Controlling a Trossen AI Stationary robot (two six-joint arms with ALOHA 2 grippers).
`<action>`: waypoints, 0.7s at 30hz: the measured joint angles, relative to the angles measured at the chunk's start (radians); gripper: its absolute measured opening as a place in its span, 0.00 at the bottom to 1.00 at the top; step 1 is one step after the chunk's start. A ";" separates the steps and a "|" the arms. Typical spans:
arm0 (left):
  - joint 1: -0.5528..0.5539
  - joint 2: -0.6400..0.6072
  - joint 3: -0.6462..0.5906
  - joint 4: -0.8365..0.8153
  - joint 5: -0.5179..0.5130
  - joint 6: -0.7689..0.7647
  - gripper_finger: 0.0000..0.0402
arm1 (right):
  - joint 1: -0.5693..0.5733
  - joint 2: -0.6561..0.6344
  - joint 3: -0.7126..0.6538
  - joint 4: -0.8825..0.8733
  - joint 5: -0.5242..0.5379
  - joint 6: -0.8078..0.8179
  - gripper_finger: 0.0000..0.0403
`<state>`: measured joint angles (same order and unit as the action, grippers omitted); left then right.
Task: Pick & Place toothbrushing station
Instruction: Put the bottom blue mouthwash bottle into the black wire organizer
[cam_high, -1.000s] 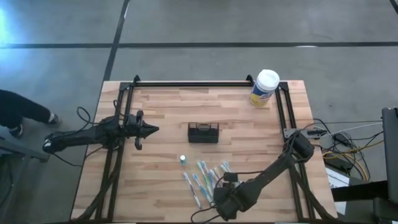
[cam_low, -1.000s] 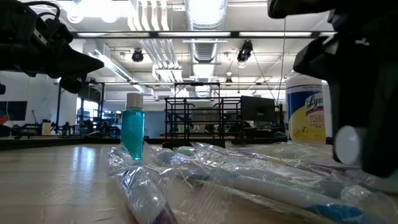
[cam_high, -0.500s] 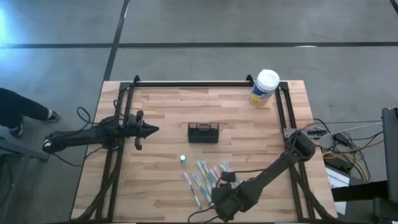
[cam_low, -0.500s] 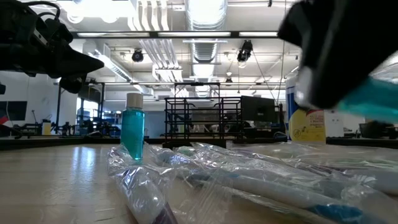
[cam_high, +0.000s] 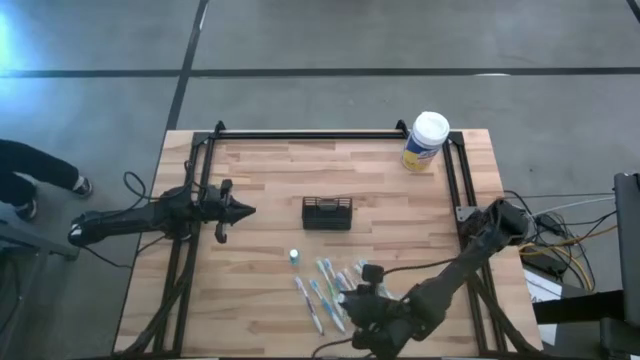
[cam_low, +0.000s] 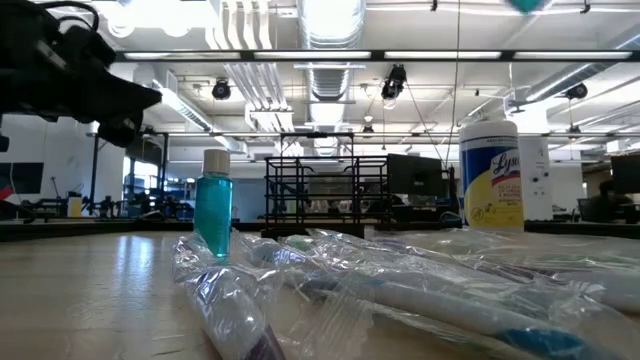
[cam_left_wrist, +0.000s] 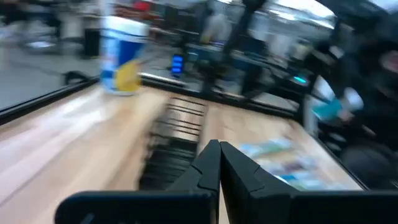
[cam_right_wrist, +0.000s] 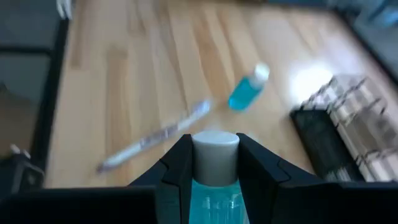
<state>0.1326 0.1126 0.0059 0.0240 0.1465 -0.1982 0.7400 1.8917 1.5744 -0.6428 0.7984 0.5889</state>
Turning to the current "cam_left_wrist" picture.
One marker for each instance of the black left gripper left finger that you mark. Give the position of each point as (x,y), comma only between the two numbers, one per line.
(199,174)

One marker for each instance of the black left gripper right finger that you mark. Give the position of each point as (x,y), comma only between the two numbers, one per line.
(248,186)

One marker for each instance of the green toothbrush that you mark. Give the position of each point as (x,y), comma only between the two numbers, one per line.
(264,148)

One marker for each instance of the purple toothbrush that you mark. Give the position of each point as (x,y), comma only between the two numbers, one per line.
(311,183)

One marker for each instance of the black device with blue lights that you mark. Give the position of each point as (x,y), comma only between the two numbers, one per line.
(177,64)

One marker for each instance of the Lysol wipes canister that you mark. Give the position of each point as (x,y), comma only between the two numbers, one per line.
(122,56)

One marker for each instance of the person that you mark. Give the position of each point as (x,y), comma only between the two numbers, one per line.
(373,102)

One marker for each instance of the black computer tower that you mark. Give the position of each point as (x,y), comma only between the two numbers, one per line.
(92,43)

